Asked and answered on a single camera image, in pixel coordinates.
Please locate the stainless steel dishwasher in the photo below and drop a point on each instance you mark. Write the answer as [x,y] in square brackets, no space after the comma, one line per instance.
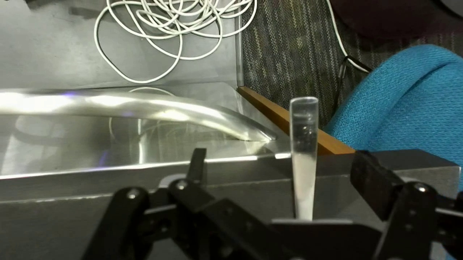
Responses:
[72,150]

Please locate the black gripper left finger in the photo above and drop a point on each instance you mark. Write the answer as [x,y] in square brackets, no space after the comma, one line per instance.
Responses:
[193,226]

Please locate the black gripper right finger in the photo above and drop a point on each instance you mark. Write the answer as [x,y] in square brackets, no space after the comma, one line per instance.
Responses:
[414,217]

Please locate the blue fabric chair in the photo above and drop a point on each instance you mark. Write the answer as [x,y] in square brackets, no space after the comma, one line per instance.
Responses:
[405,102]

